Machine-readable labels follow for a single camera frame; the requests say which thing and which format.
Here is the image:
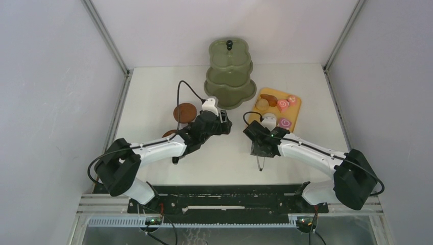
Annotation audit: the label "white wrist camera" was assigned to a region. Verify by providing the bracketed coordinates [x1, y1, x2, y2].
[261, 113, 277, 131]
[202, 97, 219, 116]

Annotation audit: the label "yellow serving tray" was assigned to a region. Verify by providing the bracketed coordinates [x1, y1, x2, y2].
[247, 87, 302, 132]

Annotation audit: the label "green three-tier dessert stand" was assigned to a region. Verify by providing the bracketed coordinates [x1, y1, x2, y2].
[204, 38, 257, 110]

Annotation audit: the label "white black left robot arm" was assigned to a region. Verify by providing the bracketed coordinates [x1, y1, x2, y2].
[91, 110, 232, 213]

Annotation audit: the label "brown croissant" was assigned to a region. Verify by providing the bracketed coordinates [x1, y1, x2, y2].
[260, 93, 278, 107]

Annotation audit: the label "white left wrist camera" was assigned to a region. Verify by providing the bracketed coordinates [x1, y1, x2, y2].
[202, 97, 219, 116]

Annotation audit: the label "pink swirl cake slice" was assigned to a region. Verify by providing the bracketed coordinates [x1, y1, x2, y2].
[276, 100, 290, 113]

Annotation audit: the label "pink strawberry cake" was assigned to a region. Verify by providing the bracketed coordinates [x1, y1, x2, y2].
[286, 95, 299, 107]

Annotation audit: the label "beige round cookie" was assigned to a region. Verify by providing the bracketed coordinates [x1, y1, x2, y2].
[255, 99, 270, 111]

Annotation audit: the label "black right camera cable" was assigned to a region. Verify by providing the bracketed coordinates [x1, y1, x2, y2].
[243, 111, 386, 197]

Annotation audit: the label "black camera cable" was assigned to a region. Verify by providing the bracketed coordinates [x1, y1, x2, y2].
[243, 111, 386, 197]
[87, 80, 206, 185]

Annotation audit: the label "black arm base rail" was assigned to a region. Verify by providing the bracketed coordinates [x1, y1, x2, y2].
[77, 184, 329, 227]

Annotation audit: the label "black left camera cable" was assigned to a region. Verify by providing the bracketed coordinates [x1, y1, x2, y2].
[87, 80, 206, 185]

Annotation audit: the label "black metal food tongs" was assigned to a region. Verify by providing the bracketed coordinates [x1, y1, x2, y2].
[256, 156, 266, 171]

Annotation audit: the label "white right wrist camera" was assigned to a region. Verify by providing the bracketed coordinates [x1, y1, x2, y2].
[261, 113, 277, 131]

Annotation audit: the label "purple swirl cake slice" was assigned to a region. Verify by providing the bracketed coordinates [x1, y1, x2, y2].
[277, 117, 292, 130]

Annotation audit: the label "brown saucer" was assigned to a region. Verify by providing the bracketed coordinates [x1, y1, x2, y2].
[162, 130, 177, 138]

